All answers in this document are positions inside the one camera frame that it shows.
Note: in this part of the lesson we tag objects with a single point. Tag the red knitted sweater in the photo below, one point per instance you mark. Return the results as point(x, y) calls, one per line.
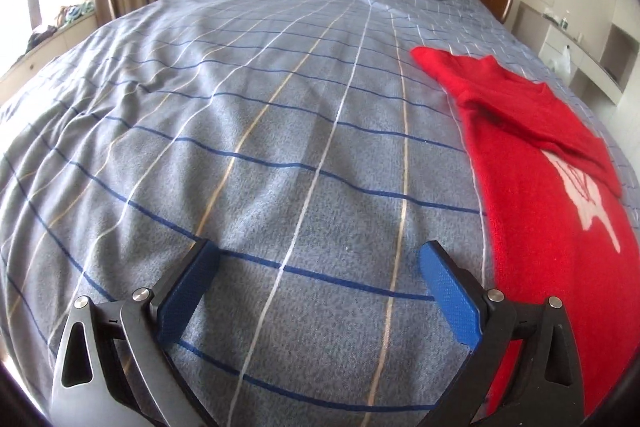
point(525, 207)

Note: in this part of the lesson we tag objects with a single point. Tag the white window bench cabinet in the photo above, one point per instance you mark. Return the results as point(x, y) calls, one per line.
point(45, 52)

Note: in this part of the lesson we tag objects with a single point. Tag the white plastic bag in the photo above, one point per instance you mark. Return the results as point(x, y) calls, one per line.
point(562, 59)

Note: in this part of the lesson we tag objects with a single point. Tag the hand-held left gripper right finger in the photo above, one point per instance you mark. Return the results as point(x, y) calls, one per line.
point(450, 292)

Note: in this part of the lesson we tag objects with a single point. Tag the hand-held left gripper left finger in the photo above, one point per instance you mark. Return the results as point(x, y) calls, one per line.
point(185, 292)

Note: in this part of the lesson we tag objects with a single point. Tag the blue checked blanket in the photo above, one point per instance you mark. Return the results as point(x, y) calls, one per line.
point(250, 132)

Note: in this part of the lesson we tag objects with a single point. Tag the pile of clutter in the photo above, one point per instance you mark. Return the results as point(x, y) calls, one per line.
point(65, 14)

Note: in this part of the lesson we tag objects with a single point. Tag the white built-in desk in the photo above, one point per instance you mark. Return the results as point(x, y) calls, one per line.
point(595, 67)

